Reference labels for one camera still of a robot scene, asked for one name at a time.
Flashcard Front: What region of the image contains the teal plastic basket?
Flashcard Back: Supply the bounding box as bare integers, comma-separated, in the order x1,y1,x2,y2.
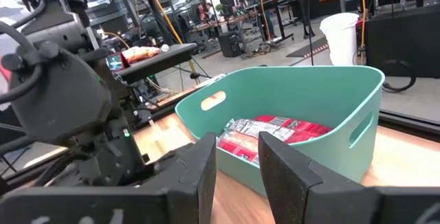
175,65,386,197

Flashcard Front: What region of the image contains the dark floor mat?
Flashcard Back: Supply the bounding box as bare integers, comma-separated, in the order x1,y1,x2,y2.
285,36,329,59

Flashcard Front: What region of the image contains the black standing desk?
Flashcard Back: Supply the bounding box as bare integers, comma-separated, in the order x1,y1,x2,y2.
245,0,296,45

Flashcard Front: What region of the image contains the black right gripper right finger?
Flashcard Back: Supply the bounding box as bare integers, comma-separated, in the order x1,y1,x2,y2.
257,131,378,224

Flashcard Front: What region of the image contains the white plastic bin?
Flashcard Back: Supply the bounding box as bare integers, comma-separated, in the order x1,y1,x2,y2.
319,12,360,67

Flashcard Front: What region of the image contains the yellow slanted cable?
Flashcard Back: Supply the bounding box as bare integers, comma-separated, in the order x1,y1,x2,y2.
136,0,201,85

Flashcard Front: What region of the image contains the black cabinet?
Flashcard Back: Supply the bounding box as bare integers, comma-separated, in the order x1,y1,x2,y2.
364,3,440,79

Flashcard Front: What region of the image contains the coiled black cable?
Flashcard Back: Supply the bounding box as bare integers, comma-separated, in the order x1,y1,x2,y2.
379,58,417,93

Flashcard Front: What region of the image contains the person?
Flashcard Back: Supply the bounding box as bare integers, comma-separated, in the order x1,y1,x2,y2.
204,2,217,22
196,3,206,23

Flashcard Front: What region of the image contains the yellow hanging cable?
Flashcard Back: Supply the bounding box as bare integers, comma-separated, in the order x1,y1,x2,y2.
358,0,368,65

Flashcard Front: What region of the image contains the black speaker box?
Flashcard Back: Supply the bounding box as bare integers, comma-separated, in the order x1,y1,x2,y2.
217,31,243,58

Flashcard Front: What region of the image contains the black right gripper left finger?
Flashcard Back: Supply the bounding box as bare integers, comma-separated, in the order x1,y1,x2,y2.
142,133,217,224

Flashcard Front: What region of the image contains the black side table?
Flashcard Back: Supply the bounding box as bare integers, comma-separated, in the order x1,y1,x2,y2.
115,43,199,85

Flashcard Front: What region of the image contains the small lit screen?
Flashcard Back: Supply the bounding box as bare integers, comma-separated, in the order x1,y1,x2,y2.
106,52,127,71

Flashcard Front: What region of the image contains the red popcorn bag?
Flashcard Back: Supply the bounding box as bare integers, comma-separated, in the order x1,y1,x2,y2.
225,115,334,145
216,129,262,166

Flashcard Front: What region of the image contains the orange snack bag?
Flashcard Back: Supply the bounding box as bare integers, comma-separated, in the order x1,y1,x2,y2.
121,45,162,65

